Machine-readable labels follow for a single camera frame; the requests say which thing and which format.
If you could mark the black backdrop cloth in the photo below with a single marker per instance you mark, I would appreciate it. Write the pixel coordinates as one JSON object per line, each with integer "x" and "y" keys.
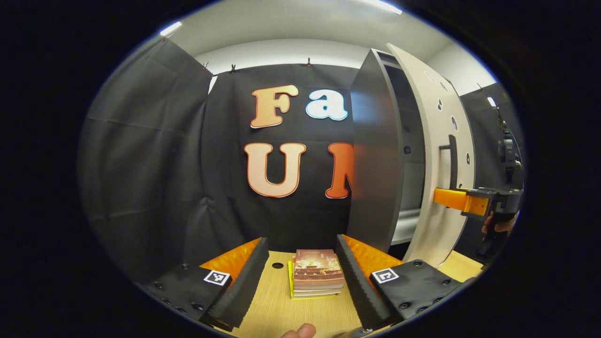
{"x": 225, "y": 188}
{"x": 141, "y": 164}
{"x": 483, "y": 141}

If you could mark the yellow book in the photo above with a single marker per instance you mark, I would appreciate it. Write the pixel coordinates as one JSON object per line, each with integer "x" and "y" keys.
{"x": 290, "y": 281}

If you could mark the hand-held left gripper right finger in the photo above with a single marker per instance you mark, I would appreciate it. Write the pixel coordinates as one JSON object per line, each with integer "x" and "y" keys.
{"x": 359, "y": 288}

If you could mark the white cabinet door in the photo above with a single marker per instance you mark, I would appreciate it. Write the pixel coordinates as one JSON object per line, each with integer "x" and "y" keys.
{"x": 432, "y": 234}

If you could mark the white paged book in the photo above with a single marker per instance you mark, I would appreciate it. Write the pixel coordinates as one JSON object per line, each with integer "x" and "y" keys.
{"x": 317, "y": 291}

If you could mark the white cabinet shelf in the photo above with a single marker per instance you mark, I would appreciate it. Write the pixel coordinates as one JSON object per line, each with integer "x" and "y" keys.
{"x": 406, "y": 225}

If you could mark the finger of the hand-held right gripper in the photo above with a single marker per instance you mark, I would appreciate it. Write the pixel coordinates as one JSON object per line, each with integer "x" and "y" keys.
{"x": 453, "y": 198}

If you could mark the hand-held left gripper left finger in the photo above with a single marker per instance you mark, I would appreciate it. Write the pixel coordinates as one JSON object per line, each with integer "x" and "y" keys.
{"x": 242, "y": 293}

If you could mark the ceiling light panel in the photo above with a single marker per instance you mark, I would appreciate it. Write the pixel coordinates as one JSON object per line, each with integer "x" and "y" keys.
{"x": 387, "y": 6}
{"x": 170, "y": 28}

